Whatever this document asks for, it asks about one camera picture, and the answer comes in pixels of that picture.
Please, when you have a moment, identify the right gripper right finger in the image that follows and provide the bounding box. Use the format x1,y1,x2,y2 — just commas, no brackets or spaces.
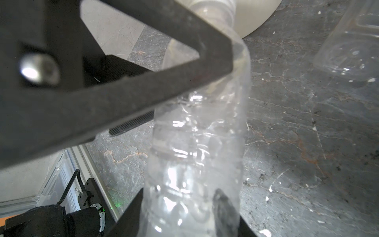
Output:
212,188,257,237

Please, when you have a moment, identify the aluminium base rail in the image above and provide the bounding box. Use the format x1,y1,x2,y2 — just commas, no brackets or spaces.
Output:
1,145,120,220

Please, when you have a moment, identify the slim clear bottle white cap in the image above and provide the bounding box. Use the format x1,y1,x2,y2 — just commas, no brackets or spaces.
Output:
137,0,252,237

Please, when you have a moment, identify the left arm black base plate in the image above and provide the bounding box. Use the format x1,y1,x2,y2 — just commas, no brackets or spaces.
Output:
78,178,116,225

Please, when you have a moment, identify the white ribbed trash bin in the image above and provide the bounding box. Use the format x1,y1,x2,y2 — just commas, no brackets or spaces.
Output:
174,0,283,39

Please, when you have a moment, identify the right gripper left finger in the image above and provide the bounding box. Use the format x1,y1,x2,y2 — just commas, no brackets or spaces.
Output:
105,188,143,237

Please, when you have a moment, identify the clear bottle green ring cap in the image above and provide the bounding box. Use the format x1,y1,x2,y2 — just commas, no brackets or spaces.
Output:
313,1,379,82

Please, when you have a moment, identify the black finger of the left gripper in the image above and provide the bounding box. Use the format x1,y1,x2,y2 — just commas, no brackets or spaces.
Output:
79,23,156,137
1,1,233,168

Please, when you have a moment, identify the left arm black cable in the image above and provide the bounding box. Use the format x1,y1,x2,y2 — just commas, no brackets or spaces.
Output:
56,169,89,205

